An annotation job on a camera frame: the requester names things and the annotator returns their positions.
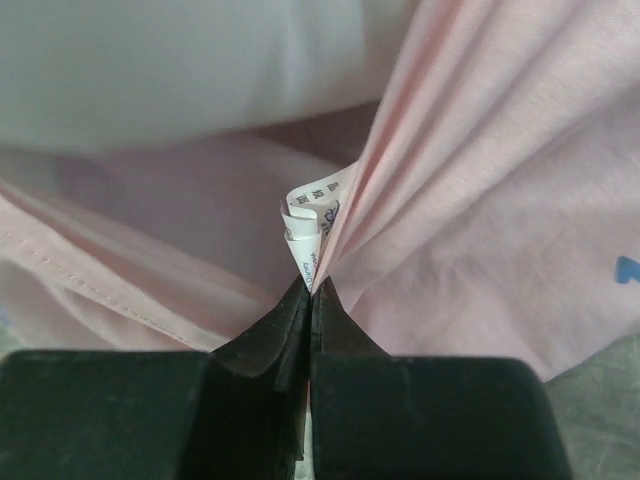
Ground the white pillow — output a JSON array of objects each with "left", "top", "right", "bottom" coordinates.
[{"left": 1, "top": 1, "right": 416, "bottom": 152}]

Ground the white care label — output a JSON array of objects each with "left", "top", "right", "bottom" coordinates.
[{"left": 281, "top": 165, "right": 356, "bottom": 292}]

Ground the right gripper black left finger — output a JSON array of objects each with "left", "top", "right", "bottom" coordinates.
[{"left": 1, "top": 280, "right": 310, "bottom": 479}]

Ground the pink pillowcase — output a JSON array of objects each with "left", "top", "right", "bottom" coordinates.
[{"left": 1, "top": 1, "right": 639, "bottom": 379}]

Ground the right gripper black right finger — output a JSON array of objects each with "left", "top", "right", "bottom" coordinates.
[{"left": 310, "top": 281, "right": 572, "bottom": 479}]

